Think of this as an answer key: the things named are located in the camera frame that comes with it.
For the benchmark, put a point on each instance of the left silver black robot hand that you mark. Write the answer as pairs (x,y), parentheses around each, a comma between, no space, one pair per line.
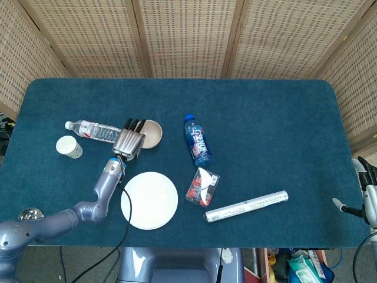
(128,144)

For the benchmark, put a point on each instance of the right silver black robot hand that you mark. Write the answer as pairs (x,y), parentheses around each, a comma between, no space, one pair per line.
(371,200)

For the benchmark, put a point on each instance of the small beige bowl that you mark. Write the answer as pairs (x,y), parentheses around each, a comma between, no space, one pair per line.
(153,135)

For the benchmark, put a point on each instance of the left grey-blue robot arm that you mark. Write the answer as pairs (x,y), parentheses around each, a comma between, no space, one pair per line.
(88,210)

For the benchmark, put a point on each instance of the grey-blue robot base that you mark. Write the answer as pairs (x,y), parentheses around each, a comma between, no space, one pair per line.
(176,265)

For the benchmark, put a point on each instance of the transparent water bottle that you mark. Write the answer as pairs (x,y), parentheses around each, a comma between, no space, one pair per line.
(94,132)

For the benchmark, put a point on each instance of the white paper cup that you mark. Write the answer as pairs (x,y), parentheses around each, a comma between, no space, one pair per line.
(68,147)

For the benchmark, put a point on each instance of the white round plate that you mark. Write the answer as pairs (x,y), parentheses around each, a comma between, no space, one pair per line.
(153,203)

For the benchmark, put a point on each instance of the blue drink bottle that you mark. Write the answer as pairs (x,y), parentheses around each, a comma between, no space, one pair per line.
(198,141)

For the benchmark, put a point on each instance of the white red product box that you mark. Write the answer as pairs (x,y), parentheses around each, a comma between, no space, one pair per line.
(316,262)

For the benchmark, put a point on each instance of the red white black packet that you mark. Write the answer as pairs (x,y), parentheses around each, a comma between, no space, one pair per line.
(203,187)

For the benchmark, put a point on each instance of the green wet wipes packet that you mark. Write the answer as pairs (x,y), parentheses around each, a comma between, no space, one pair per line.
(302,269)

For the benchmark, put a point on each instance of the bamboo folding screen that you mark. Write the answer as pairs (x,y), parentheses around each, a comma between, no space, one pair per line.
(188,38)

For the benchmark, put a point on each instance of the pink storage crate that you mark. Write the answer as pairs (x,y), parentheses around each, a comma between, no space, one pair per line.
(266,265)

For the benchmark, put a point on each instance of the teal blue table mat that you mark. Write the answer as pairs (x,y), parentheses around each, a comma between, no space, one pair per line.
(250,118)

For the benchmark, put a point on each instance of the silver foil roll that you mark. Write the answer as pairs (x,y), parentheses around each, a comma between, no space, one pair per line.
(246,206)

